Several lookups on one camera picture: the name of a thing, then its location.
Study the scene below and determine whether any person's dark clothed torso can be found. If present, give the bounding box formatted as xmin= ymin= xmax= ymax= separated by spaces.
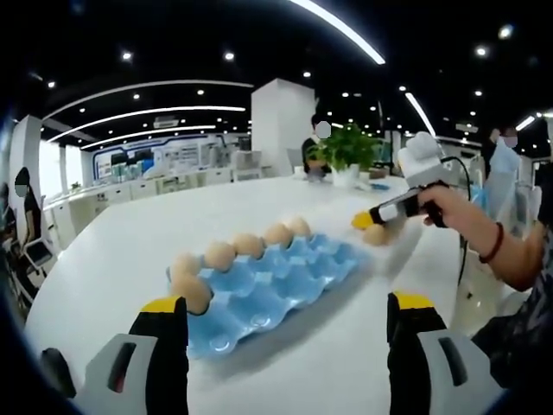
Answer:
xmin=470 ymin=228 xmax=553 ymax=390

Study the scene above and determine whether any row of white counters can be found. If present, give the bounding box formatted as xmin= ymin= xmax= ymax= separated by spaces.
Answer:
xmin=42 ymin=166 xmax=299 ymax=243

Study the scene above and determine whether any red bead bracelet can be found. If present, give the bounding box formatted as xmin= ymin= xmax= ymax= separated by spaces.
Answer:
xmin=478 ymin=221 xmax=505 ymax=265

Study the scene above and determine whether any group of brown eggs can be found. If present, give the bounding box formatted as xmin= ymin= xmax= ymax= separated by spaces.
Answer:
xmin=171 ymin=214 xmax=313 ymax=316

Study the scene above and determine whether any person's right hand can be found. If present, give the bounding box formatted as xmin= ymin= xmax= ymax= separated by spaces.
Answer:
xmin=417 ymin=185 xmax=499 ymax=259

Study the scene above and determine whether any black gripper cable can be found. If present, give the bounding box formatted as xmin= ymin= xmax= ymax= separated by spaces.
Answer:
xmin=447 ymin=156 xmax=474 ymax=299

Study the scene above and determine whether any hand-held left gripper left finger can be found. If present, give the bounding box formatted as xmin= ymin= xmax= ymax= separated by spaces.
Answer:
xmin=84 ymin=295 xmax=190 ymax=415

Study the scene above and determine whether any green plant in white pot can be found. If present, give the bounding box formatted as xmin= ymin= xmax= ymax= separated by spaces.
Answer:
xmin=308 ymin=123 xmax=390 ymax=188

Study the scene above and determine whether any blue egg tray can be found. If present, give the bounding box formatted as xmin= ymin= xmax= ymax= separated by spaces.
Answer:
xmin=165 ymin=233 xmax=375 ymax=361

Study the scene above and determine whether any brown hen egg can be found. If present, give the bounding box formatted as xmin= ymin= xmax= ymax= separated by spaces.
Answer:
xmin=361 ymin=223 xmax=390 ymax=247

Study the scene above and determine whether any white table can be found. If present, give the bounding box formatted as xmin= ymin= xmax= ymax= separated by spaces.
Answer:
xmin=23 ymin=175 xmax=476 ymax=415

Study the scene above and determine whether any white mesh office chair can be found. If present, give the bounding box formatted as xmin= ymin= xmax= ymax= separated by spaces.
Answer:
xmin=232 ymin=150 xmax=264 ymax=182

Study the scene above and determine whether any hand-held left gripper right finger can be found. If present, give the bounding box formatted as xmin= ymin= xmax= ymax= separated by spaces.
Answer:
xmin=386 ymin=292 xmax=506 ymax=415

